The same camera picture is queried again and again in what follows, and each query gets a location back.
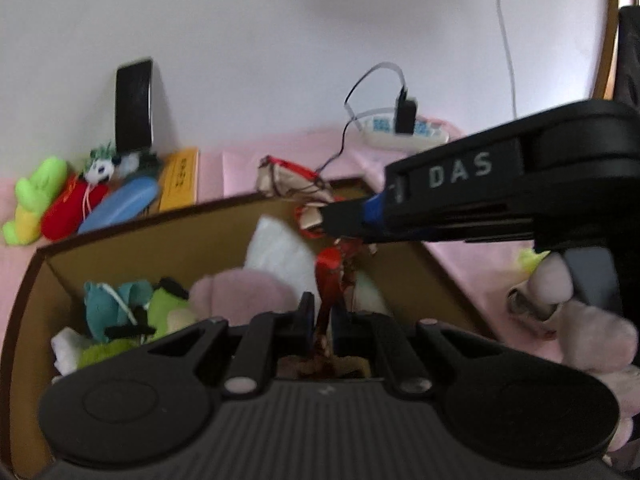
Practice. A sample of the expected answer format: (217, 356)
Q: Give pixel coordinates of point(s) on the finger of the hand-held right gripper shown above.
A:
(350, 217)

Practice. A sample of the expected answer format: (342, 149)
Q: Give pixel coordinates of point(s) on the neon green plush toy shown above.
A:
(37, 190)

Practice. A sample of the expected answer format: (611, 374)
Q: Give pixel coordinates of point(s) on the black smartphone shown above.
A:
(134, 105)

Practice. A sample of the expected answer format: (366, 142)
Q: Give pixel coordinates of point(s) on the white plush toy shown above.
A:
(67, 347)

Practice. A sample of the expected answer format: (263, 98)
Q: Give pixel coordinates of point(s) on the black charger plug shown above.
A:
(405, 115)

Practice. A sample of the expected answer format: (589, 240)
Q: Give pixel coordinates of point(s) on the yellow book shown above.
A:
(180, 180)

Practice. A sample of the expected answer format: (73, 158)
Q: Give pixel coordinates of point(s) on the red brown braided doll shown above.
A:
(287, 182)

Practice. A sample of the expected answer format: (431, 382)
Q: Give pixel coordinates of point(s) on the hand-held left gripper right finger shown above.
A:
(340, 330)

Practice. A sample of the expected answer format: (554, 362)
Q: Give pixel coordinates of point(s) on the person's right hand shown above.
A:
(595, 340)

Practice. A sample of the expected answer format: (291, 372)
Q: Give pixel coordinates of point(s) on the black phone stand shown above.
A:
(147, 159)

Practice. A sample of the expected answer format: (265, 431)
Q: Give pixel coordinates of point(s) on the teal plush toy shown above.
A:
(102, 310)

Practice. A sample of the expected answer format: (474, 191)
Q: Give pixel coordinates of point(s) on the red plush toy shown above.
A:
(67, 210)

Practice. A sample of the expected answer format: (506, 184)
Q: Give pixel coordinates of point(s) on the white power strip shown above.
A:
(380, 132)

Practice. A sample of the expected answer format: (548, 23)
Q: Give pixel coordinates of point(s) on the light blue white plush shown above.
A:
(277, 255)

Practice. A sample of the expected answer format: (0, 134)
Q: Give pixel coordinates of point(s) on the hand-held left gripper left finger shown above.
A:
(306, 317)

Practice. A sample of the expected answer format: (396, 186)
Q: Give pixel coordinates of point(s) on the blue glasses case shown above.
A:
(122, 205)

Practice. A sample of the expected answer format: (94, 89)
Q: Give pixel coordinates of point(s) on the green plush toy black eyes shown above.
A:
(170, 310)

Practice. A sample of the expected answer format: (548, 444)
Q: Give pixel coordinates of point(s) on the wooden door frame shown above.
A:
(607, 35)

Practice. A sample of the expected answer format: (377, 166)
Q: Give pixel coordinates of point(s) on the brown cardboard box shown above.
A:
(200, 240)

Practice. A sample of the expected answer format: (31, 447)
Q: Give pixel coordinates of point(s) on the pink plush toy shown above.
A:
(240, 292)

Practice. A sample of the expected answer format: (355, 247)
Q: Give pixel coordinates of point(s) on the small panda plush toy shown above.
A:
(102, 170)

